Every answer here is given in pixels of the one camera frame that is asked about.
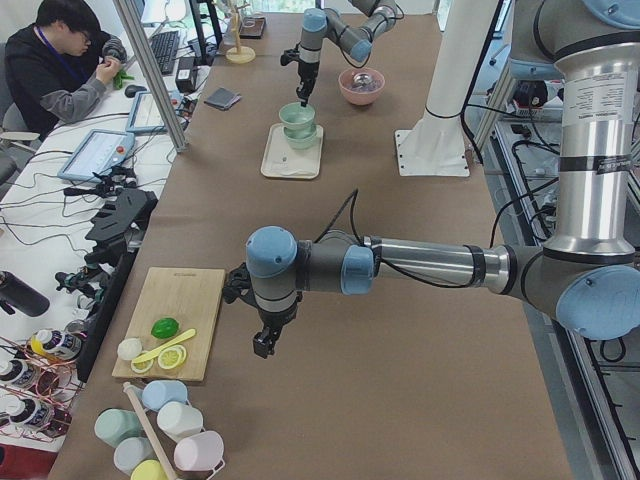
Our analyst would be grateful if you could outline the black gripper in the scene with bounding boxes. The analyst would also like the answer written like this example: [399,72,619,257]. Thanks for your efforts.
[296,62,320,107]
[253,299,299,358]

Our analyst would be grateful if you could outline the green bowl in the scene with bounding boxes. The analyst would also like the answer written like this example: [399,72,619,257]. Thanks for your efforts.
[278,102,316,131]
[283,124,317,149]

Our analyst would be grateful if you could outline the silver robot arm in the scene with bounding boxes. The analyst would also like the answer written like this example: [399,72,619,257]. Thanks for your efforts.
[280,0,404,107]
[245,1,639,357]

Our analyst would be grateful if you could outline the metal ice scoop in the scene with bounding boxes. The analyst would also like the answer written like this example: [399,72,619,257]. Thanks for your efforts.
[350,72,376,92]

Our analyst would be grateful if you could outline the pink bowl with ice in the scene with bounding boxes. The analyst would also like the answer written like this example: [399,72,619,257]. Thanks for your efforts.
[338,67,385,106]

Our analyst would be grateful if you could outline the beige serving tray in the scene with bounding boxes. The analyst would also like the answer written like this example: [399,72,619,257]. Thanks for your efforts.
[260,123,324,180]

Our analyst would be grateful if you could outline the yellow plastic knife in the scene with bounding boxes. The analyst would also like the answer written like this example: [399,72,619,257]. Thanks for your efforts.
[132,328,197,363]

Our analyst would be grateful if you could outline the wooden mug tree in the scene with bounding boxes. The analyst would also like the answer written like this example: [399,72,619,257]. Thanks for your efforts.
[214,0,256,64]

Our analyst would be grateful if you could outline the grey folded cloth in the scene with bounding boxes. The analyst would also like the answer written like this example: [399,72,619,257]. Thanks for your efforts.
[204,87,242,111]

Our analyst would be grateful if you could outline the bamboo cutting board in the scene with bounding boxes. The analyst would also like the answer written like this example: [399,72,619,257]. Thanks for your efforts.
[116,267,226,383]

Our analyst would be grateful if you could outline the green lime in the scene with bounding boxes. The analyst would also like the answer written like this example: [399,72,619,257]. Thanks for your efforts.
[150,317,180,339]

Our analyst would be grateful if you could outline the white cup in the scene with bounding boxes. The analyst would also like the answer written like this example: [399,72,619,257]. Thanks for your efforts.
[156,401,204,442]

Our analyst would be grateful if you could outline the light blue cup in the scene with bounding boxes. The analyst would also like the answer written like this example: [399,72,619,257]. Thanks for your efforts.
[142,380,188,411]

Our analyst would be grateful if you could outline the lower lemon slice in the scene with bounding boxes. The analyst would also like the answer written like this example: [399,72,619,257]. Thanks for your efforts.
[130,357,154,374]

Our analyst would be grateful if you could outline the pink cup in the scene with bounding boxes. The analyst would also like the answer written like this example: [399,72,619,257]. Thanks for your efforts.
[174,430,226,472]

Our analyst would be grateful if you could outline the white garlic bulb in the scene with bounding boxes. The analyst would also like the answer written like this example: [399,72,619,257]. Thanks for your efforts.
[117,337,143,361]

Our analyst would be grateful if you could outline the black keyboard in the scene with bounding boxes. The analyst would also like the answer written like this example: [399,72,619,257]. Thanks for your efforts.
[150,30,180,76]

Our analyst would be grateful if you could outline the grey cup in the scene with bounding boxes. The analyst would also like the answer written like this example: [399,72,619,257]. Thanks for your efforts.
[113,437,155,475]

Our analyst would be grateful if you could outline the yellow cup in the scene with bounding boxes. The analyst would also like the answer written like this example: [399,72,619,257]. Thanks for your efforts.
[130,459,168,480]

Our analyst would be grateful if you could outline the green cup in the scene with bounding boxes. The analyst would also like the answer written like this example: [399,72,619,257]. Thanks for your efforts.
[94,408,142,448]

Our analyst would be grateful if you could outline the upper teach pendant tablet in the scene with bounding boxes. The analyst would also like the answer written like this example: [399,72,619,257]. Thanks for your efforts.
[57,129,135,183]

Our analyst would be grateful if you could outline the seated person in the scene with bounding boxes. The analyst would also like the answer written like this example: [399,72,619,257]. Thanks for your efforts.
[4,0,127,139]

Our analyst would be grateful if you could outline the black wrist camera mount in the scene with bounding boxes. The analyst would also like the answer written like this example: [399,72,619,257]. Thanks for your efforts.
[222,263,255,306]

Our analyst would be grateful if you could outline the white wire cup rack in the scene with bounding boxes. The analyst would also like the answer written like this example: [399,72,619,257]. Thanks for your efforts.
[122,382,226,479]

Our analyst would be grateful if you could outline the aluminium frame post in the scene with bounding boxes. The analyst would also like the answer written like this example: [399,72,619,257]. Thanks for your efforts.
[113,0,187,153]

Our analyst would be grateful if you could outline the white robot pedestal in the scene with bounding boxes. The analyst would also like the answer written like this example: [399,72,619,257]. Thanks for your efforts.
[396,0,501,177]

